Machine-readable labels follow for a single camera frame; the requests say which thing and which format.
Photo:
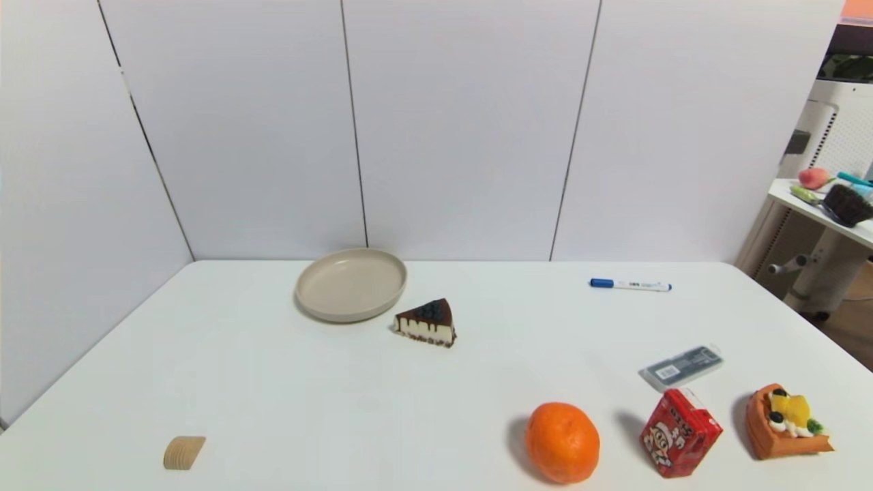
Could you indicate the orange fruit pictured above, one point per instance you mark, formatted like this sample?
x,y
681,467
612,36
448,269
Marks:
x,y
563,443

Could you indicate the white side table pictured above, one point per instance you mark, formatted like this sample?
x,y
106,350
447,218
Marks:
x,y
829,262

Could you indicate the grey plastic lead case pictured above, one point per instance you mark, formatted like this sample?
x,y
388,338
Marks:
x,y
682,365

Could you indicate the white perforated appliance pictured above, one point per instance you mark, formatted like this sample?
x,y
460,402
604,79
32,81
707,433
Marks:
x,y
829,129

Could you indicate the small wooden block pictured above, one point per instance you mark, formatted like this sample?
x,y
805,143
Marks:
x,y
183,453

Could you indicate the beige round plate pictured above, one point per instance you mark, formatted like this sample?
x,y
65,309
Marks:
x,y
348,286

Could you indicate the pink peach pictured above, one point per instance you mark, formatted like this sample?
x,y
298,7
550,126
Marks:
x,y
812,178

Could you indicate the chocolate cake slice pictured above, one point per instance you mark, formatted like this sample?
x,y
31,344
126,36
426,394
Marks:
x,y
426,324

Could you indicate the red drink carton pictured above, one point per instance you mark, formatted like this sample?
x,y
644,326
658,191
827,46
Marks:
x,y
678,434

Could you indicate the fruit topped waffle tart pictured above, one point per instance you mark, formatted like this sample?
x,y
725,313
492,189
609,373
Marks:
x,y
784,426

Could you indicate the blue capped white marker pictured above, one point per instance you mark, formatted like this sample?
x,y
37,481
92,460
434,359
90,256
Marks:
x,y
634,284

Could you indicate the black brush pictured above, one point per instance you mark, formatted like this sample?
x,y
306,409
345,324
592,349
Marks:
x,y
847,204

